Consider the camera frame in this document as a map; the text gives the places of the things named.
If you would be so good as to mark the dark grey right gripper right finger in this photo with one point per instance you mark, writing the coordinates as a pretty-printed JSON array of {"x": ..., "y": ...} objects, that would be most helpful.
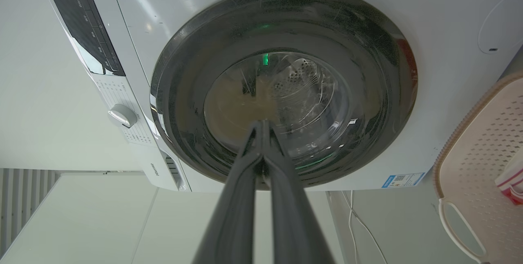
[{"x": 294, "y": 219}]

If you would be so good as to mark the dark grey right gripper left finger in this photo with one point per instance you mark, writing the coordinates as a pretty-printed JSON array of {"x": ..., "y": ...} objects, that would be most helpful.
[{"x": 229, "y": 215}]

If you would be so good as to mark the beige perforated laundry basket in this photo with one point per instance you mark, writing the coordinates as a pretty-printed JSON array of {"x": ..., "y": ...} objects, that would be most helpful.
[{"x": 482, "y": 162}]

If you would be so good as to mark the silver washing machine control knob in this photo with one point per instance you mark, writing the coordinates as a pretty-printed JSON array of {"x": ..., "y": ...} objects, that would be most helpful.
[{"x": 122, "y": 115}]

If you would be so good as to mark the round dark washing machine door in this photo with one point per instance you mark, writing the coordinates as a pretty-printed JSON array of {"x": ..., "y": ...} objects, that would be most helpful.
[{"x": 286, "y": 39}]

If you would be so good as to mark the white front-load washing machine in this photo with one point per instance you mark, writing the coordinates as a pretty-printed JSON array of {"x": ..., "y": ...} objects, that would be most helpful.
[{"x": 188, "y": 19}]

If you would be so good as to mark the white ribbed radiator panel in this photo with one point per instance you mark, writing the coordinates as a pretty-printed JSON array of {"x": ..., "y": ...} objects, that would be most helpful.
[{"x": 22, "y": 202}]

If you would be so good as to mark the red and white cloth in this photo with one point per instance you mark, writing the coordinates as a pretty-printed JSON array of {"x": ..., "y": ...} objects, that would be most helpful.
[{"x": 510, "y": 182}]

